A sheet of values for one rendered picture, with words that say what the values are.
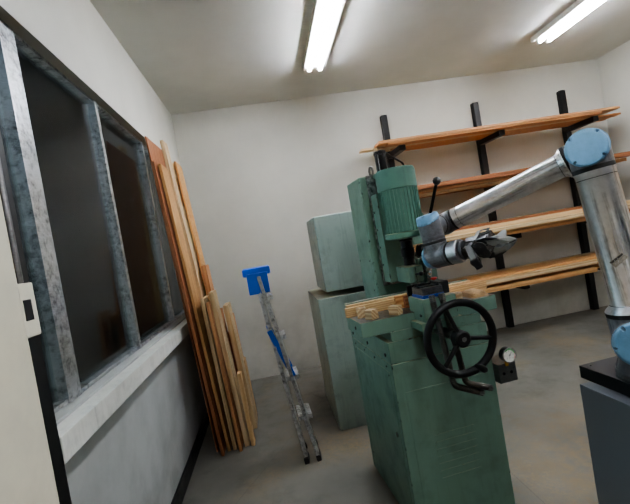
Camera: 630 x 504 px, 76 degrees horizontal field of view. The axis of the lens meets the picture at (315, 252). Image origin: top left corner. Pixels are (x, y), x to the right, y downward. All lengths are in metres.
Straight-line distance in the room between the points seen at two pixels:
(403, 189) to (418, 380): 0.79
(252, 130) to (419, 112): 1.74
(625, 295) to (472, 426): 0.80
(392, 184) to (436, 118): 2.89
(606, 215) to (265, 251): 3.12
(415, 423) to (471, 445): 0.27
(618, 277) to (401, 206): 0.79
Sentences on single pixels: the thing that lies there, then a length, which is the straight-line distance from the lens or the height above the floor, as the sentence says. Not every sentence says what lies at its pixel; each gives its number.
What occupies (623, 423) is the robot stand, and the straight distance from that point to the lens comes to 1.78.
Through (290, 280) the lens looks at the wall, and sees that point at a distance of 4.05.
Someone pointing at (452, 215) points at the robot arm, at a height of 1.26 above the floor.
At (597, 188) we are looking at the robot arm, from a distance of 1.49.
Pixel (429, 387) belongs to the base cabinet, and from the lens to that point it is 1.78.
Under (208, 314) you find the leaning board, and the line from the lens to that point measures 2.67.
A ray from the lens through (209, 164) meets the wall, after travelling 4.16.
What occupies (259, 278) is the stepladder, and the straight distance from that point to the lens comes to 2.31.
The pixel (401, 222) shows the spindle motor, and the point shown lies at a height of 1.27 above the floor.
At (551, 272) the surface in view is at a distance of 4.46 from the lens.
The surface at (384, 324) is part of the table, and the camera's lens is 1.65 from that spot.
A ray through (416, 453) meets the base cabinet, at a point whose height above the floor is 0.34.
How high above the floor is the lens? 1.25
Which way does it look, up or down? 1 degrees down
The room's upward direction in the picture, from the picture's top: 10 degrees counter-clockwise
